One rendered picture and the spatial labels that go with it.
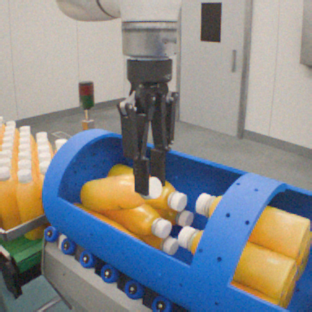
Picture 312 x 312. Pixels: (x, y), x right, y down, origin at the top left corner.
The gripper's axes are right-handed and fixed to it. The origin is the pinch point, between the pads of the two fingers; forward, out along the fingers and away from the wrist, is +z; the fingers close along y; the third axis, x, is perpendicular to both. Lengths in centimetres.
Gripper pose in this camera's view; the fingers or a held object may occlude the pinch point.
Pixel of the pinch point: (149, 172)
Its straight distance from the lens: 60.3
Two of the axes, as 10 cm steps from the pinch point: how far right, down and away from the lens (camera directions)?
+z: 0.0, 9.2, 3.8
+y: 6.4, -3.0, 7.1
